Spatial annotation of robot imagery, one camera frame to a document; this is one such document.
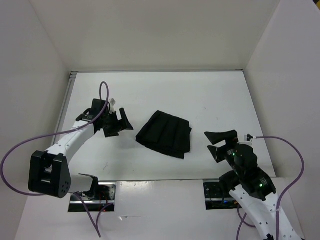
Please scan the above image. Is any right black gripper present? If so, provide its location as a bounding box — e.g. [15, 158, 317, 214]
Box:
[203, 128, 244, 176]

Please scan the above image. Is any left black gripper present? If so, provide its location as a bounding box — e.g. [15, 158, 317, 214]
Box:
[100, 108, 133, 138]

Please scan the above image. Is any black skirt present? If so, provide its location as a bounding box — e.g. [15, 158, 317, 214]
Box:
[136, 110, 192, 159]

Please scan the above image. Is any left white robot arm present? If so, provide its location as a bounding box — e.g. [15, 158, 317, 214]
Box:
[28, 99, 133, 200]

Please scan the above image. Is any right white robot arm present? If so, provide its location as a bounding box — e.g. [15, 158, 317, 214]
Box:
[205, 130, 301, 240]

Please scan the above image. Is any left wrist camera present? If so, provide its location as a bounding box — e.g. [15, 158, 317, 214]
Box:
[107, 98, 116, 114]

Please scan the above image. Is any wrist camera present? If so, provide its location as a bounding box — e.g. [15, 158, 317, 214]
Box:
[107, 98, 116, 114]
[244, 133, 256, 142]

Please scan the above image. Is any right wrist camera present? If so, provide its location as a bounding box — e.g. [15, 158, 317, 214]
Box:
[244, 133, 256, 142]

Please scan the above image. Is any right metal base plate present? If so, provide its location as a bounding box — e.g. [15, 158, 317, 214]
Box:
[203, 180, 242, 211]

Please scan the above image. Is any metal base plate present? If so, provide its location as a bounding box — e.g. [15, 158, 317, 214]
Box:
[68, 181, 117, 213]
[203, 180, 242, 211]

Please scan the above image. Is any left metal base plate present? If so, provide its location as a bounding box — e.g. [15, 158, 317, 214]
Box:
[68, 181, 117, 213]

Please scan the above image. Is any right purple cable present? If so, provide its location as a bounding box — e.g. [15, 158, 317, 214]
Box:
[235, 135, 306, 240]

